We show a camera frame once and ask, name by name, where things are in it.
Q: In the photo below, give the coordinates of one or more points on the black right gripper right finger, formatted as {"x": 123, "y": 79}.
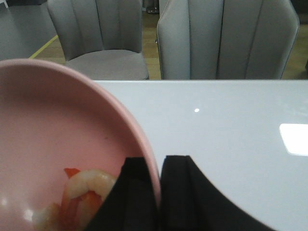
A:
{"x": 190, "y": 202}

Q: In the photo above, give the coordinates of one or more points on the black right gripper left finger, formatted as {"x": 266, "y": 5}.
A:
{"x": 130, "y": 205}

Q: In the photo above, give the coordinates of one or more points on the orange cooked shrimp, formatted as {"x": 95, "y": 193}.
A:
{"x": 83, "y": 194}

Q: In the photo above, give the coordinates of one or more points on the pink plastic bowl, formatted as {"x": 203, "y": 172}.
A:
{"x": 52, "y": 118}

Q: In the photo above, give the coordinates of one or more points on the right grey upholstered chair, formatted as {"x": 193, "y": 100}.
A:
{"x": 226, "y": 39}

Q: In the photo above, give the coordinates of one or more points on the grey upholstered chair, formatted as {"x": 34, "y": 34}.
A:
{"x": 226, "y": 39}
{"x": 101, "y": 38}

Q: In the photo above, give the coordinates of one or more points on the left grey upholstered chair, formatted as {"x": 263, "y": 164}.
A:
{"x": 101, "y": 38}

